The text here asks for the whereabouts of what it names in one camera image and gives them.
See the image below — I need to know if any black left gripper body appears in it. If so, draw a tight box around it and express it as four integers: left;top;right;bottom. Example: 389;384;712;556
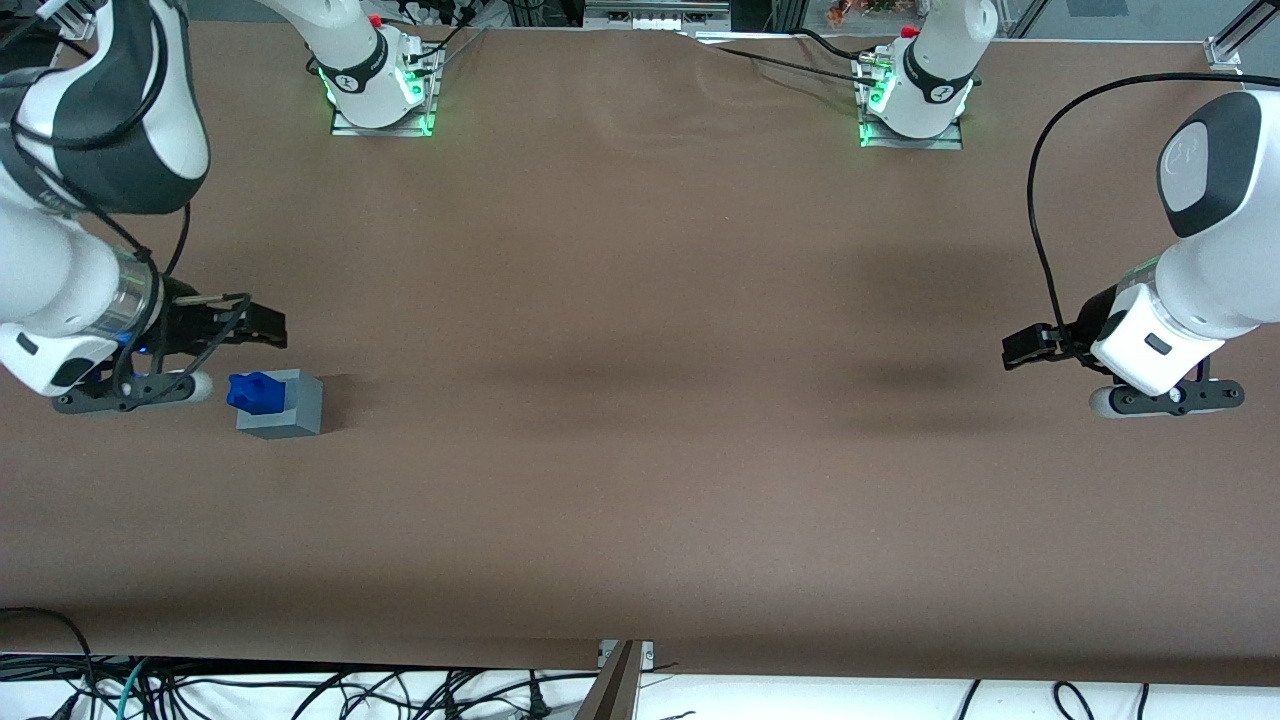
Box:
1072;285;1123;359

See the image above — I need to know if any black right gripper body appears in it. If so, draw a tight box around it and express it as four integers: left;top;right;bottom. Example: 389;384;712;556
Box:
155;278;226;357

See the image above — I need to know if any blue plastic part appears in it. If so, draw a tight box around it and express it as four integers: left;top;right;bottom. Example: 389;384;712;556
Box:
227;371;278;417

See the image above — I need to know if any gray square base block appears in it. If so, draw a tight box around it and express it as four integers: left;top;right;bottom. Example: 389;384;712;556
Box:
236;369;325;440

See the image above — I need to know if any brown table cover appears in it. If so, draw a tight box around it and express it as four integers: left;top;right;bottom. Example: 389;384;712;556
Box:
0;20;1280;687

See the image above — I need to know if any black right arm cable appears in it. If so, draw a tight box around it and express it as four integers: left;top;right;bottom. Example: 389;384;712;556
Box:
0;0;253;401

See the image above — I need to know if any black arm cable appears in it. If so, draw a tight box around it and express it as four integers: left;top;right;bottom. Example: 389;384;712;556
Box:
1027;72;1251;351
0;0;253;401

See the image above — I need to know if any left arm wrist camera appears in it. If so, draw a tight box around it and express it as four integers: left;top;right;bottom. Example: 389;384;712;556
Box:
1090;379;1246;418

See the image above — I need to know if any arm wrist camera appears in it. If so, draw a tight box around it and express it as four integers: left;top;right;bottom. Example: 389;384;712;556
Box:
1090;379;1246;418
52;370;214;415

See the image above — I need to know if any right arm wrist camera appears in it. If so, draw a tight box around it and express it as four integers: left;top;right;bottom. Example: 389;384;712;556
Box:
52;370;214;415

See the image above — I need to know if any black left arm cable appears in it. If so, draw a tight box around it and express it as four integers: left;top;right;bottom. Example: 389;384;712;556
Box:
1027;72;1251;351

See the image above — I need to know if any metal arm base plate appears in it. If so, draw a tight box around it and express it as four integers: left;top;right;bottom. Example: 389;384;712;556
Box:
857;52;965;151
330;30;441;138

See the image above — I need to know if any aluminium frame strut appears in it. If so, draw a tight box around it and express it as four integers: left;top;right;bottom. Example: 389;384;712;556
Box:
1215;0;1280;56

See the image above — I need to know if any thick black base cable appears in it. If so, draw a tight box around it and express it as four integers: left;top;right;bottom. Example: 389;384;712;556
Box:
795;27;883;64

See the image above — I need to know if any teal cable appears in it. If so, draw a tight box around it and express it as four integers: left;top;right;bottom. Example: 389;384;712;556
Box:
113;657;153;720

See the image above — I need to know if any thin black base cable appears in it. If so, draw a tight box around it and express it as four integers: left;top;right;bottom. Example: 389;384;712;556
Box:
692;38;883;87

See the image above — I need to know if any silver metal frame bar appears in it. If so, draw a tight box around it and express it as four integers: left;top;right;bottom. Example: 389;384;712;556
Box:
583;0;732;32

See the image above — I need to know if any gray metal mount post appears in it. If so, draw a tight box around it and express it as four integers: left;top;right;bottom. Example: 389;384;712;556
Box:
575;640;643;720

